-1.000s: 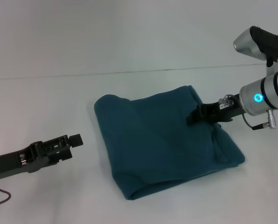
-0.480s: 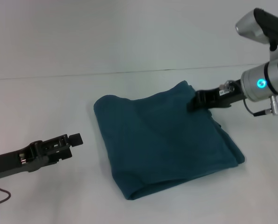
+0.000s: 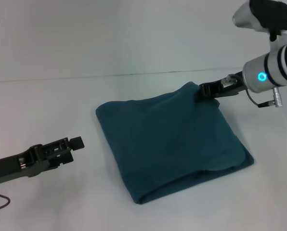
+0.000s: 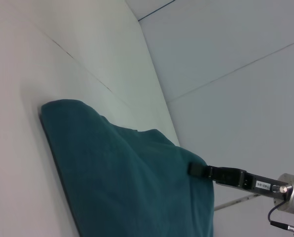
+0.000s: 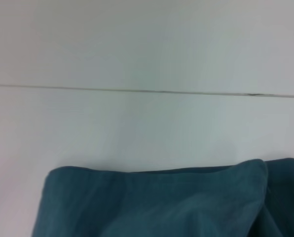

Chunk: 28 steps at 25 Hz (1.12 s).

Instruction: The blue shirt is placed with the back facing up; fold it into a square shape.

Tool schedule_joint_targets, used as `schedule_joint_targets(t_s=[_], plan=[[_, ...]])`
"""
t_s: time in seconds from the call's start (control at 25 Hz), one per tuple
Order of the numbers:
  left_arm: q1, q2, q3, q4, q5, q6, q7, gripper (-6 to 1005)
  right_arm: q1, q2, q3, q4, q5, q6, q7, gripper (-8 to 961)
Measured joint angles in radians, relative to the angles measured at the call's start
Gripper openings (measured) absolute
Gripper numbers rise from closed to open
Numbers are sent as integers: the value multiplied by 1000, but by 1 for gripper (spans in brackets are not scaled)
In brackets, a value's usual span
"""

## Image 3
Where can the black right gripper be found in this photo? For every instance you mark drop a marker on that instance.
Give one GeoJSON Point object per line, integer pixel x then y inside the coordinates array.
{"type": "Point", "coordinates": [230, 87]}

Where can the blue shirt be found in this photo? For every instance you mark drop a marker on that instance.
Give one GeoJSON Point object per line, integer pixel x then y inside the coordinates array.
{"type": "Point", "coordinates": [172, 139]}

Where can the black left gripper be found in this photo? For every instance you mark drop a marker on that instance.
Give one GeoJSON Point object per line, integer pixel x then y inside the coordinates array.
{"type": "Point", "coordinates": [13, 164]}

